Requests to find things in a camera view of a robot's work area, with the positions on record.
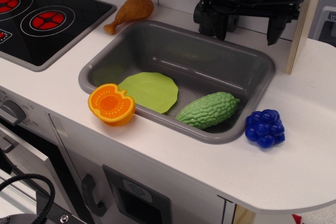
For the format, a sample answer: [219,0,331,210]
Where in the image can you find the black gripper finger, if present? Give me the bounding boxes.
[267,4,299,46]
[204,0,237,41]

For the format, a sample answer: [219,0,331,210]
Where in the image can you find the blue toy blueberries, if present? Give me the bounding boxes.
[245,109,286,149]

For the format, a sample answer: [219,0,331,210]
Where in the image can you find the grey toy sink basin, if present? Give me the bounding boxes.
[78,21,275,144]

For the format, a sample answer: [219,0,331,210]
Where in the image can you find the light green toy plate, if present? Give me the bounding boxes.
[119,72,178,113]

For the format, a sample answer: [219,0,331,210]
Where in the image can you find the black toy faucet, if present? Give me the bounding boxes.
[193,0,239,37]

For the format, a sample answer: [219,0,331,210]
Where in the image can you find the grey background appliance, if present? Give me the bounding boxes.
[312,6,335,47]

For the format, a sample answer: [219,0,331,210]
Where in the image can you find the wooden side panel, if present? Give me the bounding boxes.
[284,0,319,74]

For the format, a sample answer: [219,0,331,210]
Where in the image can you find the brown toy chicken drumstick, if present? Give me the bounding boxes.
[103,0,154,35]

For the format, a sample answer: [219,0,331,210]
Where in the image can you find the green toy bitter gourd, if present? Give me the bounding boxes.
[175,92,240,130]

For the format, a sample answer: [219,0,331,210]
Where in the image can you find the orange toy pumpkin half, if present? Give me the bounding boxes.
[88,83,135,126]

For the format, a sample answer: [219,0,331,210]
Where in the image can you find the black toy stove top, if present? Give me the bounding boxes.
[1,0,117,72]

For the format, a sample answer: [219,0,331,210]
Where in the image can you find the grey dishwasher panel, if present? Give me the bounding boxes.
[102,165,173,224]

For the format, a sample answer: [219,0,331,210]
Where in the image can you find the grey oven knob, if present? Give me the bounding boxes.
[1,100,26,126]

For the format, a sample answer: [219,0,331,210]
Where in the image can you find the oven door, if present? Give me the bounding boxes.
[0,123,74,214]

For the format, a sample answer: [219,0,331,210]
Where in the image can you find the grey cabinet door handle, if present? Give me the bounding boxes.
[81,174,107,217]

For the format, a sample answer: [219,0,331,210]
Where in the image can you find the black braided cable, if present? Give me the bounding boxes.
[0,173,56,224]

